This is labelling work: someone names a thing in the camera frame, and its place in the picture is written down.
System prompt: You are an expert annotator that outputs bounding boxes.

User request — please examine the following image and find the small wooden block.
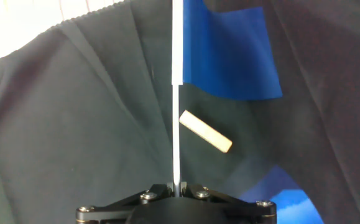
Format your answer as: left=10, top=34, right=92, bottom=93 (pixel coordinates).
left=178, top=109, right=233, bottom=154

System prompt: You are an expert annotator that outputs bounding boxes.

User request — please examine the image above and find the blue mountain print sheet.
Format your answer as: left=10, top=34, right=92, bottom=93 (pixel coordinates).
left=238, top=164, right=325, bottom=224

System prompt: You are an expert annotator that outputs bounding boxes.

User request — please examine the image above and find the blue flag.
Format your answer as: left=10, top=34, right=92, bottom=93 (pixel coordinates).
left=171, top=0, right=284, bottom=198

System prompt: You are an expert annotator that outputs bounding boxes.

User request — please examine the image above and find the black cloth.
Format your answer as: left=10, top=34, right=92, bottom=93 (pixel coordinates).
left=0, top=0, right=360, bottom=224

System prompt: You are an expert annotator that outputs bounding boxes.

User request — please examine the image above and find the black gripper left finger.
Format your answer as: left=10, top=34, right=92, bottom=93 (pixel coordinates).
left=76, top=182, right=175, bottom=224

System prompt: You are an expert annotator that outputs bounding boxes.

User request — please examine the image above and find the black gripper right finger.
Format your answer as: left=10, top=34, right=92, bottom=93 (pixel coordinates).
left=179, top=182, right=277, bottom=224

